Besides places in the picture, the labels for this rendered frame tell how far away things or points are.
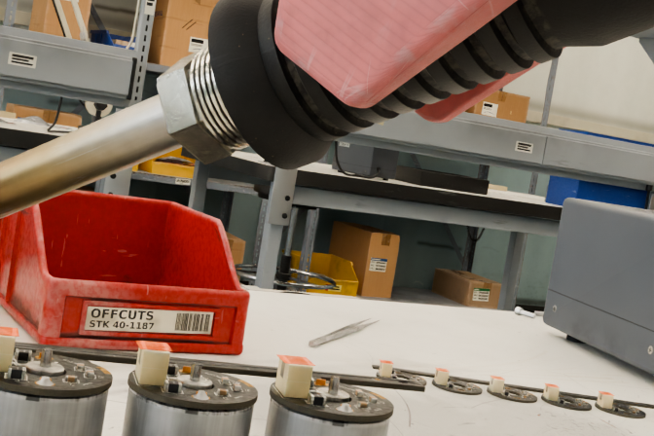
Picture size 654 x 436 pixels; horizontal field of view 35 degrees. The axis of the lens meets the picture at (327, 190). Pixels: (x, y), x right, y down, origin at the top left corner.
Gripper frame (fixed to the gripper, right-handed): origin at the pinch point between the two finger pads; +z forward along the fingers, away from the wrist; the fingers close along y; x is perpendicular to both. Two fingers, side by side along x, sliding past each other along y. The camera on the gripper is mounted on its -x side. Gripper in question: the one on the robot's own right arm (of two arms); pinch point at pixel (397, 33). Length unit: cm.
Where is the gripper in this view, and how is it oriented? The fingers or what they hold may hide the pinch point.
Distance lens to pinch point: 13.2
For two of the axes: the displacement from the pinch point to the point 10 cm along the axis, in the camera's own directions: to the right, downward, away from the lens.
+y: -4.8, -0.2, -8.8
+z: -5.4, 8.0, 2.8
